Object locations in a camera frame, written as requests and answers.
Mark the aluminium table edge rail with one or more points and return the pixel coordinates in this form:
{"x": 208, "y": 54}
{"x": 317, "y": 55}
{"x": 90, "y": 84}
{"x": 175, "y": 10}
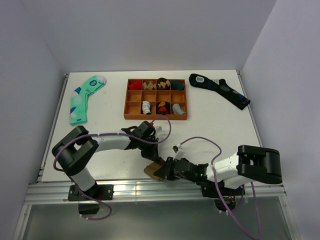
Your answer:
{"x": 214, "y": 128}

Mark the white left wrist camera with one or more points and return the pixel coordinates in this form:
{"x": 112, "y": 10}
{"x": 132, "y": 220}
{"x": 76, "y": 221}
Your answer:
{"x": 157, "y": 128}

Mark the mint green patterned sock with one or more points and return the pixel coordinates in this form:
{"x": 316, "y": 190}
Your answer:
{"x": 79, "y": 99}

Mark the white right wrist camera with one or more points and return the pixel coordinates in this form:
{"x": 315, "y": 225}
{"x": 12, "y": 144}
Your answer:
{"x": 178, "y": 151}

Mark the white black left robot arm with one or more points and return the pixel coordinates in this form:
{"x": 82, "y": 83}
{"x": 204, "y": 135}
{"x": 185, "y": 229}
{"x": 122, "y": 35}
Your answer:
{"x": 75, "y": 150}

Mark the black red argyle rolled sock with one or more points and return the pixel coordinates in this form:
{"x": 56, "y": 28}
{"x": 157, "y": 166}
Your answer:
{"x": 163, "y": 108}

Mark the orange compartment tray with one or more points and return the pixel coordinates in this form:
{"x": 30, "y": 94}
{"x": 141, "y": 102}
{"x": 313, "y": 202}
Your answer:
{"x": 134, "y": 99}

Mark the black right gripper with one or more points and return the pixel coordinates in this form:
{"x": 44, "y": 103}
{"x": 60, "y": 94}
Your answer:
{"x": 165, "y": 172}

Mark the brown argyle rolled sock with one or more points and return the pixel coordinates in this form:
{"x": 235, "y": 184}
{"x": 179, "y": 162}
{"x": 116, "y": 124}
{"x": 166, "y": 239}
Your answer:
{"x": 163, "y": 84}

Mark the dark teal rolled sock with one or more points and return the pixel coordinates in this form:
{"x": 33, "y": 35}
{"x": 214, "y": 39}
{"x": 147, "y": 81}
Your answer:
{"x": 177, "y": 86}

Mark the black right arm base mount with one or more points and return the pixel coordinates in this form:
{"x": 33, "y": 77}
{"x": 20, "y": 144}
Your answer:
{"x": 229, "y": 195}

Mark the white striped rolled sock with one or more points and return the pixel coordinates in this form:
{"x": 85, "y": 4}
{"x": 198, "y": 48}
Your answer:
{"x": 146, "y": 108}

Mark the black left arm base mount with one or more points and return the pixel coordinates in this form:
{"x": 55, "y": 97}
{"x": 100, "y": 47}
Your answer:
{"x": 91, "y": 201}

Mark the tan brown ribbed sock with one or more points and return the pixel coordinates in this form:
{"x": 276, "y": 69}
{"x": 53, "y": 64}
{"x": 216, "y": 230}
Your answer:
{"x": 151, "y": 169}

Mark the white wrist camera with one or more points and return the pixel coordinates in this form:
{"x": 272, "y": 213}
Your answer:
{"x": 178, "y": 151}
{"x": 157, "y": 128}

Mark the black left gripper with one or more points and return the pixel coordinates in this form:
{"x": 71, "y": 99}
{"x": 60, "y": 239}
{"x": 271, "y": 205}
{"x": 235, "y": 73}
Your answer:
{"x": 152, "y": 154}

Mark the black blue patterned sock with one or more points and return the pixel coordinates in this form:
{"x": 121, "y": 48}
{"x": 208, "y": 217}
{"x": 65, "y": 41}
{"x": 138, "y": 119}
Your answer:
{"x": 221, "y": 87}

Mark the beige argyle rolled sock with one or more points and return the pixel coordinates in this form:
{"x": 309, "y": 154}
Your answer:
{"x": 149, "y": 85}

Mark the grey rolled sock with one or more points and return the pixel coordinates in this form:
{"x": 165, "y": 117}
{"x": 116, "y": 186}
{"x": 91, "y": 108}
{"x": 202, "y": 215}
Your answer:
{"x": 177, "y": 110}

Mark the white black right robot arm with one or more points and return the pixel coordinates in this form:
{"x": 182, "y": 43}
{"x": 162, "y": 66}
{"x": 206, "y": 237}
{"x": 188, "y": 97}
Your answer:
{"x": 249, "y": 163}

